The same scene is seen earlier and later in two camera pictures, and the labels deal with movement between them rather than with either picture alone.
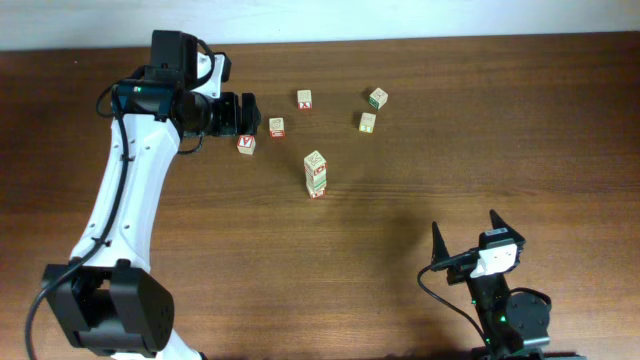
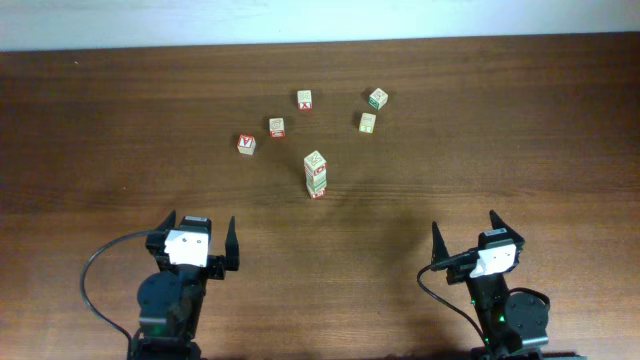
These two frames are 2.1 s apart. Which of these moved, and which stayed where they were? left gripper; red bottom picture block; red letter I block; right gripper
Moved: left gripper
Stayed: red bottom picture block; right gripper; red letter I block
